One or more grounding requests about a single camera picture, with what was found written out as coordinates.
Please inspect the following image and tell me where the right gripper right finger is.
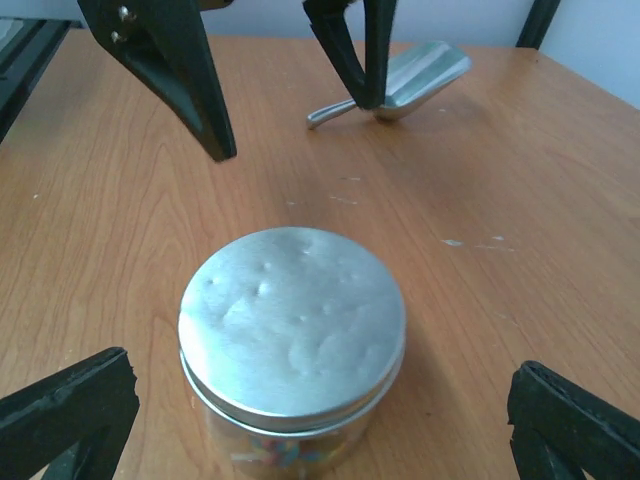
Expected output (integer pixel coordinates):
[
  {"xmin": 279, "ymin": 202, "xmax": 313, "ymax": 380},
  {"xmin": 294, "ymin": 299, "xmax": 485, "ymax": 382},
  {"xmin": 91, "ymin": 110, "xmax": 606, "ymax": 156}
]
[{"xmin": 507, "ymin": 360, "xmax": 639, "ymax": 479}]

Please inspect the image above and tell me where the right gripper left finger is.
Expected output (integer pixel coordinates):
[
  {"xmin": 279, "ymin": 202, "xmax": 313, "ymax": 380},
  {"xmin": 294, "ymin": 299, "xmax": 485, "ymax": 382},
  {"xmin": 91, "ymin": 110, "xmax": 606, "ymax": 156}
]
[{"xmin": 1, "ymin": 347, "xmax": 140, "ymax": 479}]

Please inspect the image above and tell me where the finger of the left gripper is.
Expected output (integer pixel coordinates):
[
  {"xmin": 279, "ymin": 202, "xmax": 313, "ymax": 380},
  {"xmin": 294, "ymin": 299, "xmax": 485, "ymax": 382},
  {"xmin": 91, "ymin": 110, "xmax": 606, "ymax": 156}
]
[
  {"xmin": 78, "ymin": 0, "xmax": 237, "ymax": 161},
  {"xmin": 302, "ymin": 0, "xmax": 401, "ymax": 111}
]

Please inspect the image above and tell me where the metal scoop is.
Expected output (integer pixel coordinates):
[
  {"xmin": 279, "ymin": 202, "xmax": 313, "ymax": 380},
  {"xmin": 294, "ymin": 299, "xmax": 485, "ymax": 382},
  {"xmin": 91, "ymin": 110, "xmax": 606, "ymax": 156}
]
[{"xmin": 305, "ymin": 40, "xmax": 474, "ymax": 131}]

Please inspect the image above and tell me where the white round lid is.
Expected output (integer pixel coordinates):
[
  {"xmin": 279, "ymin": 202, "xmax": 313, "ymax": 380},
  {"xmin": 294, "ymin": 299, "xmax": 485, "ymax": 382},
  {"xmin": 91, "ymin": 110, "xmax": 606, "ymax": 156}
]
[{"xmin": 177, "ymin": 226, "xmax": 407, "ymax": 435}]

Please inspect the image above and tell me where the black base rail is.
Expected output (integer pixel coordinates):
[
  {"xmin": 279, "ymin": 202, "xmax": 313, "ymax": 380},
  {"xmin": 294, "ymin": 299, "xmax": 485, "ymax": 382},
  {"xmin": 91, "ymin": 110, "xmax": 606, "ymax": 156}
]
[{"xmin": 1, "ymin": 17, "xmax": 82, "ymax": 140}]

